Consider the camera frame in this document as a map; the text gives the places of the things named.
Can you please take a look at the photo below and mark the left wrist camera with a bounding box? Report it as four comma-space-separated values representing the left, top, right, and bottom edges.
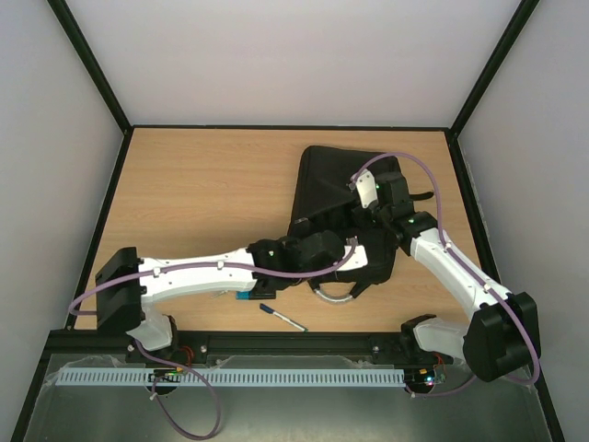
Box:
337, 237, 368, 272

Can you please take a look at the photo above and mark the light blue slotted cable duct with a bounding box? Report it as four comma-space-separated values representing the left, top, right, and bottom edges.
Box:
55, 367, 406, 388

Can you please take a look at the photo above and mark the black aluminium mounting rail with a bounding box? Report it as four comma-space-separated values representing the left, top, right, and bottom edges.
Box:
42, 330, 459, 368

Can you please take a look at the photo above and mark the black backpack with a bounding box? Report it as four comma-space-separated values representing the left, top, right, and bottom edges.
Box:
283, 145, 434, 308

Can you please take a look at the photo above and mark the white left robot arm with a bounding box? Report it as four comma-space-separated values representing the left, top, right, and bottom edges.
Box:
95, 231, 367, 351

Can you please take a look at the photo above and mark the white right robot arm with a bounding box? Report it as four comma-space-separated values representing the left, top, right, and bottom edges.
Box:
350, 169, 541, 385

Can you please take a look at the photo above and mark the black cage frame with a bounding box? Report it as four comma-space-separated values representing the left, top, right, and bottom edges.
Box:
10, 1, 565, 441

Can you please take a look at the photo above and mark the blue cap highlighter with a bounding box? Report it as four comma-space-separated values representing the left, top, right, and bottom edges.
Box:
236, 291, 254, 300

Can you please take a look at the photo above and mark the blue cap whiteboard marker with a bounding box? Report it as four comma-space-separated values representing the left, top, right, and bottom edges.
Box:
260, 303, 307, 332

